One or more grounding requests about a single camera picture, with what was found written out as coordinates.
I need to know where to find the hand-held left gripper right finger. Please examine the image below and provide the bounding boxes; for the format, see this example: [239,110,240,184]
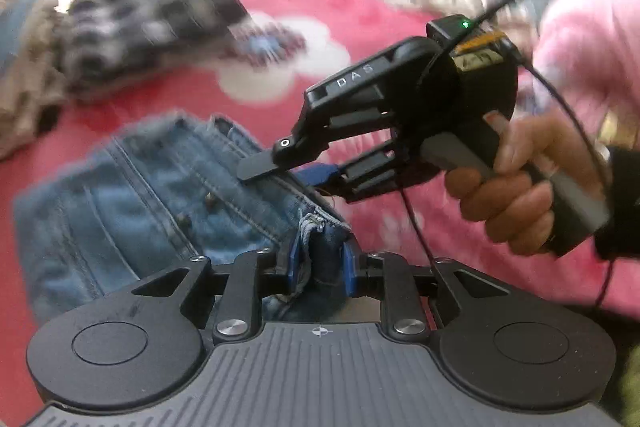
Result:
[342,241,511,343]

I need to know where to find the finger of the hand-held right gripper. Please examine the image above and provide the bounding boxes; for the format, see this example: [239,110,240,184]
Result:
[237,37,442,182]
[295,142,432,202]

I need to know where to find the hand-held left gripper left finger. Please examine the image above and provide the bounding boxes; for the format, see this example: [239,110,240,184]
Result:
[132,239,304,342]

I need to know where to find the blue denim jeans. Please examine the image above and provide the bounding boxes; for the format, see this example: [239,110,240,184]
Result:
[12,114,351,323]

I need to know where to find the person's right forearm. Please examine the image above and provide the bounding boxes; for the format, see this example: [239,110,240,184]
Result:
[530,0,640,263]

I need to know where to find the stack of pale folded clothes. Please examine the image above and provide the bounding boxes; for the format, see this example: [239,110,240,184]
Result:
[0,0,71,158]

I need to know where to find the person's right hand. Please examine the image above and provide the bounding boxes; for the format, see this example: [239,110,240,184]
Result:
[444,109,609,258]

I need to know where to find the pink floral blanket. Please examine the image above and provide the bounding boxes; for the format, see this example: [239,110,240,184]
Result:
[0,0,640,427]

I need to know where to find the black white checked shirt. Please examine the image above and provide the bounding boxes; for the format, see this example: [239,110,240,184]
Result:
[57,0,251,92]

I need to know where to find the light blue folded garment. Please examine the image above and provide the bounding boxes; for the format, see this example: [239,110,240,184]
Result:
[9,0,51,42]

